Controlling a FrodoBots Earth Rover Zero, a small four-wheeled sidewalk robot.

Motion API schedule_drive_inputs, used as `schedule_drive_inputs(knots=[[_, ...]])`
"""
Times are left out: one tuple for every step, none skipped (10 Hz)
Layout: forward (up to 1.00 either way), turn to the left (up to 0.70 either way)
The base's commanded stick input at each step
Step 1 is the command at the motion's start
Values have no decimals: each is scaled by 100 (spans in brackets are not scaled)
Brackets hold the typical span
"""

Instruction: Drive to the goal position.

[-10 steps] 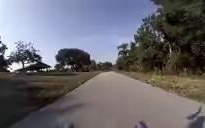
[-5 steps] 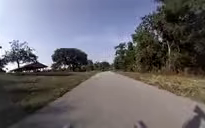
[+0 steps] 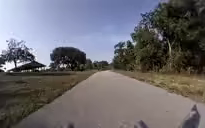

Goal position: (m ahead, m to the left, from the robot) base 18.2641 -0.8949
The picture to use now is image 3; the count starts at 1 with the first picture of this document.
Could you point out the robot's own part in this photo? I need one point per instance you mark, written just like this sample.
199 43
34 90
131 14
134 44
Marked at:
140 125
191 120

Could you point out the dry grass field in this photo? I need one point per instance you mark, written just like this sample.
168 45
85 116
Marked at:
26 90

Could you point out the grey paved path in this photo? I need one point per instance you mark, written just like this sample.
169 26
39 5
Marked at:
106 96

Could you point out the wood of green trees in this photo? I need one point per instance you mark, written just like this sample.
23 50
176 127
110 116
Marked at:
170 40

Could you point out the dry grass verge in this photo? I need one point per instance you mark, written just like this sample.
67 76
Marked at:
176 83

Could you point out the dark open shelter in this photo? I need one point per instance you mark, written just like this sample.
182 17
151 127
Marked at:
29 66

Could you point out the large round dark tree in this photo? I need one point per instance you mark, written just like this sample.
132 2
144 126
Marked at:
68 58

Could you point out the thin-crowned tree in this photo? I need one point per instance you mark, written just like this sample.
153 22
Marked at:
17 51

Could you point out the distant row of trees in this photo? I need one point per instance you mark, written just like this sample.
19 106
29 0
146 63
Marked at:
98 64

